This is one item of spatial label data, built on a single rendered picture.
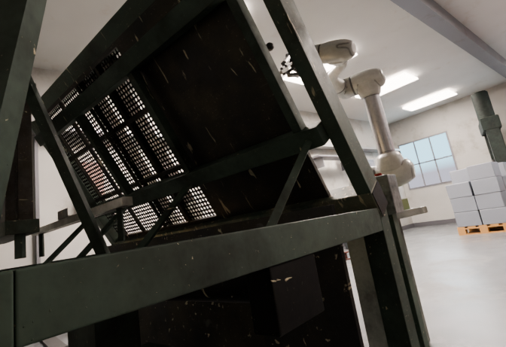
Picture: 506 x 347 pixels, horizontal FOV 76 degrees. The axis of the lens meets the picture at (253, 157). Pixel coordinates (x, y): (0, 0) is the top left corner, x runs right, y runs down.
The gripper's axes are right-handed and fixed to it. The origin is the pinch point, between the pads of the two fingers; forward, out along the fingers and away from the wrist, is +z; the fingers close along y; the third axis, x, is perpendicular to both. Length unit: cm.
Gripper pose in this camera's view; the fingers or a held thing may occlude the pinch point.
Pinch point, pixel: (282, 71)
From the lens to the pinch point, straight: 152.9
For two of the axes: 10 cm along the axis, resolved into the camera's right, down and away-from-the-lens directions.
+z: -4.9, 4.4, -7.6
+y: 4.7, 8.6, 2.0
